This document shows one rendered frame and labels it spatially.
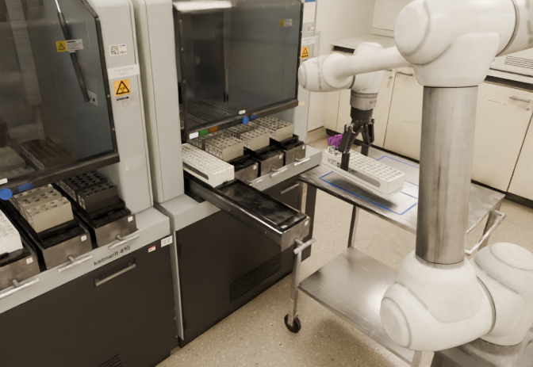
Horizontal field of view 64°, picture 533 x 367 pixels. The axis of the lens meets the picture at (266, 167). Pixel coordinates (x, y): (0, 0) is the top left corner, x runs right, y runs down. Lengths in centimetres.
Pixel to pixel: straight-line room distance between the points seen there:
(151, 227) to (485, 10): 115
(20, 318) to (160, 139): 67
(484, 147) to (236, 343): 229
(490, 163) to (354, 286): 184
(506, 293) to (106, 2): 124
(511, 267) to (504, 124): 236
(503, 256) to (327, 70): 67
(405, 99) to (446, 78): 279
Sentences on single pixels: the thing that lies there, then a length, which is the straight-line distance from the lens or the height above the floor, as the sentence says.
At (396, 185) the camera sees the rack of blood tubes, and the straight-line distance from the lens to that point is 149.
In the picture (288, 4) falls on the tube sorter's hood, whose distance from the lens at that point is 178.
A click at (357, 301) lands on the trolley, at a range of 190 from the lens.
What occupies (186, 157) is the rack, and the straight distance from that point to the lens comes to 166.
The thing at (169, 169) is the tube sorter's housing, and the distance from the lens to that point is 157.
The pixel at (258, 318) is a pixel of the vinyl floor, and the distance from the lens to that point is 217.
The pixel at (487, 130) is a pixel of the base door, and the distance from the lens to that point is 345.
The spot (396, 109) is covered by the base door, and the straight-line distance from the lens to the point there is 371.
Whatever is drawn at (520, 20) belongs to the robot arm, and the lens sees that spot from 95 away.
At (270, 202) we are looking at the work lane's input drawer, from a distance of 147.
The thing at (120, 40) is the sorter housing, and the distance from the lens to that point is 136.
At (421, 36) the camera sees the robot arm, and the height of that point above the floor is 145.
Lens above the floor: 157
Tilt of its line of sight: 27 degrees down
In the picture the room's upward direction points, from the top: 2 degrees clockwise
